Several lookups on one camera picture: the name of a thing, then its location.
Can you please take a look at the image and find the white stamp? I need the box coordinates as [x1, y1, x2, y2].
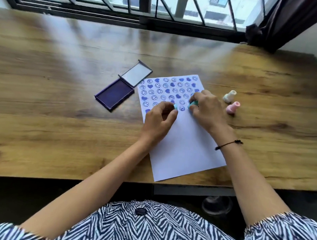
[222, 89, 237, 104]

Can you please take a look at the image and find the person's right forearm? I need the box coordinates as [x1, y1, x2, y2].
[209, 126, 294, 228]

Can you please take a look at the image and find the person's right hand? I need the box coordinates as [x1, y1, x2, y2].
[187, 89, 237, 137]

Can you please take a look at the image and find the pink stamp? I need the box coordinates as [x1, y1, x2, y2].
[225, 101, 241, 116]

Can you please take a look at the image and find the dark curtain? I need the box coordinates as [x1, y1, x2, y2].
[244, 0, 317, 55]

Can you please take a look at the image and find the purple ink pad case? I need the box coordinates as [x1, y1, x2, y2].
[94, 58, 154, 112]

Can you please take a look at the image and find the zebra patterned shirt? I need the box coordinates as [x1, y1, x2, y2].
[0, 194, 317, 240]

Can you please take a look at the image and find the white paper with purple stamps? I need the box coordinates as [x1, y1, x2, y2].
[134, 73, 230, 184]

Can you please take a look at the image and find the person's left forearm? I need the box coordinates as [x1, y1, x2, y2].
[19, 135, 151, 240]

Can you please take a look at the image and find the grey table support bar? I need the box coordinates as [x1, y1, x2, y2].
[153, 184, 236, 198]

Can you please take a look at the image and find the person's left hand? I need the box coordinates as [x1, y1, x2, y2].
[140, 100, 179, 149]

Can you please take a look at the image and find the black round object under table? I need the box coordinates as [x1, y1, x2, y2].
[201, 195, 234, 217]

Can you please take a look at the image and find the black cord bracelet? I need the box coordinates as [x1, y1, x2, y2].
[215, 139, 244, 152]

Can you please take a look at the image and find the black window frame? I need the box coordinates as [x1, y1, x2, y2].
[0, 0, 280, 45]

